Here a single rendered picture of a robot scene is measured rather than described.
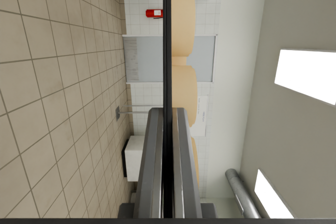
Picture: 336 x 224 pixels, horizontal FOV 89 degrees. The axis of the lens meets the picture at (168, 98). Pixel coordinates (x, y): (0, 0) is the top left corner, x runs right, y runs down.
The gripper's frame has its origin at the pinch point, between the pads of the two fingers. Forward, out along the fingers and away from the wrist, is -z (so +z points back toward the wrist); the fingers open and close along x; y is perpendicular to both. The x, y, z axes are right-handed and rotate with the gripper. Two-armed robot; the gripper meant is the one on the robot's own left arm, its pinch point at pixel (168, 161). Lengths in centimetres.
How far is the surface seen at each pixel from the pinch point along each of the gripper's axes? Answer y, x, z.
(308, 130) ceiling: -184, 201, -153
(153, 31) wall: -121, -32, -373
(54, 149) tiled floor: -123, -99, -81
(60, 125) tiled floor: -114, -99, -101
